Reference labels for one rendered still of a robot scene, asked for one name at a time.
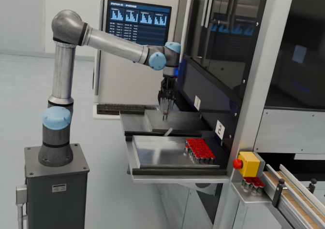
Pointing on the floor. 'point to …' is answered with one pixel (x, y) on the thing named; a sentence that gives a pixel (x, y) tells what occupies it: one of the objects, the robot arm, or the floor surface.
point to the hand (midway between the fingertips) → (165, 111)
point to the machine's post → (255, 94)
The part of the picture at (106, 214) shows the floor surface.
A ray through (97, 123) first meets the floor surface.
